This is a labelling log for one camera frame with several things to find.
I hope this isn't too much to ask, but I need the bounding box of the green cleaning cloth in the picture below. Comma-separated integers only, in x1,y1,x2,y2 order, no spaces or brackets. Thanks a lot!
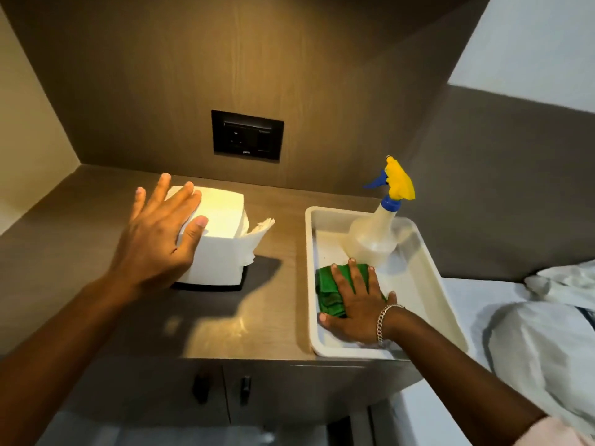
315,263,387,319

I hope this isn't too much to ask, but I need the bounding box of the brown padded headboard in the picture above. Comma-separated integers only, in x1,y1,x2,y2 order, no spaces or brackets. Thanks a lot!
404,85,595,285

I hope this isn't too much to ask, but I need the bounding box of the person's right forearm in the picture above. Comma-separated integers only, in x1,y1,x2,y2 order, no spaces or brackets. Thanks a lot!
383,308,548,446

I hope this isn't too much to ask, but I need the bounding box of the white duvet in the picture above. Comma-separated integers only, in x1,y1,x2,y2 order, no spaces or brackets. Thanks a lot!
483,299,595,439

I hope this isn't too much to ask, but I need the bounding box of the white crumpled bed sheet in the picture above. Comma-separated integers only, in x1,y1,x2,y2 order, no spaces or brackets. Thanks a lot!
524,259,595,313

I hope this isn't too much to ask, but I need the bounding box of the person's right hand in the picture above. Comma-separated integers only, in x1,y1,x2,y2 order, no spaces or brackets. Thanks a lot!
317,258,399,344

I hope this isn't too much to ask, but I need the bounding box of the narrow brown cabinet door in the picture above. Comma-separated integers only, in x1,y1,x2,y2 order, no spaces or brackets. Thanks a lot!
60,357,231,429

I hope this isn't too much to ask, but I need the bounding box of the wide brown cabinet door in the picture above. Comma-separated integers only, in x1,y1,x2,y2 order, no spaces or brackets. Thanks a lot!
222,361,421,425

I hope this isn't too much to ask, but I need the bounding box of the black tissue box base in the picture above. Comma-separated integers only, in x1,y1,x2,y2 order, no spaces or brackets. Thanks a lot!
171,266,249,292

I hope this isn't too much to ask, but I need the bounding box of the white plastic tray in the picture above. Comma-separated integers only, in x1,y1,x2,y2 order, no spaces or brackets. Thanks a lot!
305,206,469,360

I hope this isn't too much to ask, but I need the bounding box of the pink sleeve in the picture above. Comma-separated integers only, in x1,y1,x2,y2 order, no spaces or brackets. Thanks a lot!
513,415,595,446

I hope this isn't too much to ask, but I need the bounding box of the person's left forearm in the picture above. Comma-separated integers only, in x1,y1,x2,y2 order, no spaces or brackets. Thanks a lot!
0,278,138,446

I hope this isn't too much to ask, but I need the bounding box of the spray bottle with yellow nozzle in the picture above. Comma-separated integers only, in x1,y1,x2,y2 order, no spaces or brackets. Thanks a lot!
342,155,416,268

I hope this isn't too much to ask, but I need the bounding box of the black wall socket panel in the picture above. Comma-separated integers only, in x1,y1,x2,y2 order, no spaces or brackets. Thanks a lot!
211,109,284,162

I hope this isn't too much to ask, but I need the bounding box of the person's left hand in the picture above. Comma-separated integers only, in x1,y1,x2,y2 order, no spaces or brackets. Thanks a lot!
107,173,209,300

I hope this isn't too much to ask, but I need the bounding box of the white tissue sheet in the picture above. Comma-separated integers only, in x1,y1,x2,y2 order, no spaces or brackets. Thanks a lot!
239,217,276,267

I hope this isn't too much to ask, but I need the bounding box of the silver chain bracelet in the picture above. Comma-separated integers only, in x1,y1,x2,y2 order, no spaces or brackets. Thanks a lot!
376,304,406,347

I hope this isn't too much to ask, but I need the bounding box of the white tissue box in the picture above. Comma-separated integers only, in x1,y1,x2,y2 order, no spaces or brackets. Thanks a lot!
165,186,249,287

